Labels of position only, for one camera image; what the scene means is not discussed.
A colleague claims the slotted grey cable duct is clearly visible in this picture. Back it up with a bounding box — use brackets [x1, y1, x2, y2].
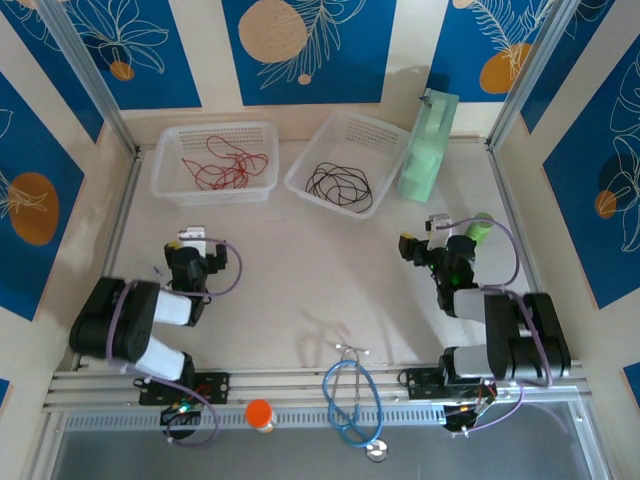
[62, 403, 581, 434]

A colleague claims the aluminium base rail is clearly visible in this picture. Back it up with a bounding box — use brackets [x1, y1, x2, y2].
[42, 359, 594, 414]

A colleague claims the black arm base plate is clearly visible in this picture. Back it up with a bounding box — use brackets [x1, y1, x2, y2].
[403, 367, 496, 401]
[138, 372, 232, 406]

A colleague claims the green can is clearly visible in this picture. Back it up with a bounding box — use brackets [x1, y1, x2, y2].
[464, 212, 494, 246]

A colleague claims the black electronics board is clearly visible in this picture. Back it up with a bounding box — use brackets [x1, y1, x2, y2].
[442, 394, 499, 434]
[158, 403, 205, 430]

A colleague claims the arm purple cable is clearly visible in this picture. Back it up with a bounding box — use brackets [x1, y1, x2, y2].
[439, 217, 554, 434]
[105, 239, 244, 449]

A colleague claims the light green plastic case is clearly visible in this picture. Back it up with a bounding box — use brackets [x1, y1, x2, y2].
[397, 88, 460, 204]

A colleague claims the blue stethoscope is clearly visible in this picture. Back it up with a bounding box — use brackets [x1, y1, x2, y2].
[322, 343, 390, 464]

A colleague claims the grey metal sheet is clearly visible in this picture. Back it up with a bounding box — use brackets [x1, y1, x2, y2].
[47, 399, 609, 480]

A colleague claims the aluminium frame post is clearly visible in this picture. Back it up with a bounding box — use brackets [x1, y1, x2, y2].
[37, 0, 140, 157]
[487, 0, 589, 151]

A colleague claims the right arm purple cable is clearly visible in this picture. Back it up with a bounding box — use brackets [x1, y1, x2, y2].
[439, 217, 554, 434]

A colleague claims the aluminium side rail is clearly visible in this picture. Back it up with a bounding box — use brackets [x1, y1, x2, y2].
[487, 144, 564, 361]
[74, 152, 144, 371]

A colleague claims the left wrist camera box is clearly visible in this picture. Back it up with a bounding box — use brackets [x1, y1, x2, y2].
[178, 225, 207, 251]

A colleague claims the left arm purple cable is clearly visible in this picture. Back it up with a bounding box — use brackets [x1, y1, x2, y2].
[105, 239, 244, 449]

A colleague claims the orange lid pill bottle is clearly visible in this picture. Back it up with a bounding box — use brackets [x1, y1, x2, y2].
[244, 398, 275, 434]

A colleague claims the blue floral wall panel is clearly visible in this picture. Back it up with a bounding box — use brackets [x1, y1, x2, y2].
[54, 0, 203, 111]
[222, 0, 399, 107]
[429, 0, 557, 105]
[542, 34, 640, 311]
[0, 69, 86, 322]
[519, 0, 640, 135]
[0, 0, 105, 145]

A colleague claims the red electrical cable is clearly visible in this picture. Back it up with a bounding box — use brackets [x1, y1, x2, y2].
[219, 152, 269, 190]
[182, 157, 236, 191]
[199, 164, 251, 190]
[207, 134, 251, 174]

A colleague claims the white perforated plastic basket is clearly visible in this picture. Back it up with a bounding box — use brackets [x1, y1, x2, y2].
[149, 121, 280, 207]
[283, 110, 412, 220]

